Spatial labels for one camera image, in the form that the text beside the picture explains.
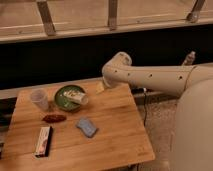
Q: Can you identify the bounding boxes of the blue sponge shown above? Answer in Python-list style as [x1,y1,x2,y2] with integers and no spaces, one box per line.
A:
[76,118,98,138]

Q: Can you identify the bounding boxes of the black cable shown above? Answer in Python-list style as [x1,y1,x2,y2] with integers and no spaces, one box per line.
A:
[131,87,149,127]

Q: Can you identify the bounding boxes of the clear plastic cup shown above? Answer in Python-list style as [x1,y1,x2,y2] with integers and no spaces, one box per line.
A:
[30,89,49,111]

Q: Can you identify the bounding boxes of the white packet in bowl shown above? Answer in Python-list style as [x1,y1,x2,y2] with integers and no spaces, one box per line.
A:
[63,90,88,105]

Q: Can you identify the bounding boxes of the green ceramic bowl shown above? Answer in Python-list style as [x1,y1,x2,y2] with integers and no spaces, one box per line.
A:
[54,85,87,112]

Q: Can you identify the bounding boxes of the metal window frame bars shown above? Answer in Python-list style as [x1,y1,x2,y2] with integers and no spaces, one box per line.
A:
[0,0,213,44]

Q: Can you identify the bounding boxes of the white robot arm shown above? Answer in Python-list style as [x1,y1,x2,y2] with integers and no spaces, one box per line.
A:
[101,52,213,171]

